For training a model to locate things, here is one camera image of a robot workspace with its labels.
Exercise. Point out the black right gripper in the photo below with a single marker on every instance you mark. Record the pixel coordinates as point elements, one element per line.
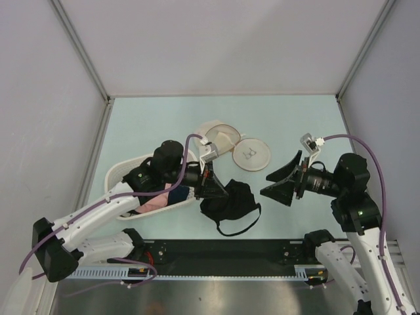
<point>283,190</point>

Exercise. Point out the pink garment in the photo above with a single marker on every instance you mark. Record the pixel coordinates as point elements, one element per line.
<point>154,204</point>

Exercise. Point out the aluminium frame rail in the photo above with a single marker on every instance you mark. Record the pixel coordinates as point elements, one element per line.
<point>393,248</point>

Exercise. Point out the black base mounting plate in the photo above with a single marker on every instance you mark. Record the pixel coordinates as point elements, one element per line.
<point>281,251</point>

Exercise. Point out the black bra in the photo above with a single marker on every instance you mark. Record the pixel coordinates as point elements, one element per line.
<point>239,203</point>

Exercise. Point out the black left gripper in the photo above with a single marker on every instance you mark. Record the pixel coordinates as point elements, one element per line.
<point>207,185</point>

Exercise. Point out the dark blue garment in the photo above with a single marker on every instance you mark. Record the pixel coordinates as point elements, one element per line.
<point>179,194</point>

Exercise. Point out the light blue cable duct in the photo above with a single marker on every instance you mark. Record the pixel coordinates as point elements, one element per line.
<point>139,273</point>

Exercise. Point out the white plastic laundry basket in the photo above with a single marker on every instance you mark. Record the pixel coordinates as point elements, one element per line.
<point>115,175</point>

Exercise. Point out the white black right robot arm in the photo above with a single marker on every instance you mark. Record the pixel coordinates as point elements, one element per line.
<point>376,289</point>

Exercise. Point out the beige mesh laundry bag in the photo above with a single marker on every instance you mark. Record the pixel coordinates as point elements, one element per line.
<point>249,154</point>

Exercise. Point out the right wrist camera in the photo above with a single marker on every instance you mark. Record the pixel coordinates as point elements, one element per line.
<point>313,146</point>

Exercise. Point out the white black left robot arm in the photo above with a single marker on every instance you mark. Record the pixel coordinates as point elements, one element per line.
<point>63,245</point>

